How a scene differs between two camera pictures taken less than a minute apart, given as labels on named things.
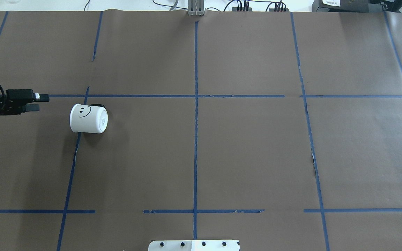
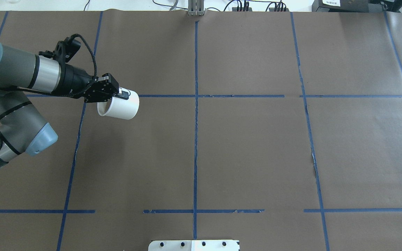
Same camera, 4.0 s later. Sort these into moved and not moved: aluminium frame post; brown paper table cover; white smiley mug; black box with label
Moved: white smiley mug
Not moved: brown paper table cover; aluminium frame post; black box with label
